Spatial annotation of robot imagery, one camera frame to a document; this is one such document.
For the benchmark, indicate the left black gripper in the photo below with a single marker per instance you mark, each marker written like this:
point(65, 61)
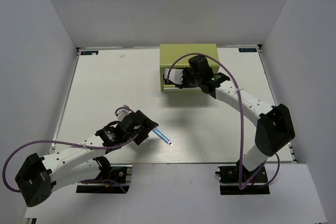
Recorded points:
point(147, 126)

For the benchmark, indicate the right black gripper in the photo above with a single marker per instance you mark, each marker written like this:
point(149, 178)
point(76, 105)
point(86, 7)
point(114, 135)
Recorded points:
point(185, 85)

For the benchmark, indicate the blue highlighter pen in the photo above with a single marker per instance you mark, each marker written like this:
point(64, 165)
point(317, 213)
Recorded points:
point(162, 136)

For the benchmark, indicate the green metal drawer chest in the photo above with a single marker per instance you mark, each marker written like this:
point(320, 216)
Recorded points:
point(170, 52)

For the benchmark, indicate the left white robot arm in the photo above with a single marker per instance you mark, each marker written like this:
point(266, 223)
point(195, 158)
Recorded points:
point(86, 162)

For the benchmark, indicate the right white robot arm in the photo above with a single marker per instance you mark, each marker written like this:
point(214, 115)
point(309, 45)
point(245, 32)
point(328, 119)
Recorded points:
point(274, 127)

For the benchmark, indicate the right blue corner label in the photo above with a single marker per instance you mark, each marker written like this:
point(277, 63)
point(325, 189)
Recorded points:
point(247, 49)

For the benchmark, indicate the blue corner label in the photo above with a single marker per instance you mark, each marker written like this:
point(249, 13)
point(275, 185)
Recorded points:
point(89, 53)
point(247, 49)

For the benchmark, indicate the left blue corner label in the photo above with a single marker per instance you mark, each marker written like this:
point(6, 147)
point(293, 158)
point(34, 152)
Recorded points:
point(89, 53)

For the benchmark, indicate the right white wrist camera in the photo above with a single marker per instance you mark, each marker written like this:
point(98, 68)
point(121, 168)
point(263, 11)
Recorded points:
point(174, 78)

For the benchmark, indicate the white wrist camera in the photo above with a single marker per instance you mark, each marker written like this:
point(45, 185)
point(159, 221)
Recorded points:
point(174, 78)
point(122, 112)

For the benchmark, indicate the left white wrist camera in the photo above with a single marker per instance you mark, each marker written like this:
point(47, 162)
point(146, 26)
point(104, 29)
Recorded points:
point(122, 112)

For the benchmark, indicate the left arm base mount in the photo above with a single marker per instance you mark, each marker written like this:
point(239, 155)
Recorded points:
point(116, 180)

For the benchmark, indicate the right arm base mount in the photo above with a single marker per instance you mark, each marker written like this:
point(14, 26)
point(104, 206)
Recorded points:
point(228, 176)

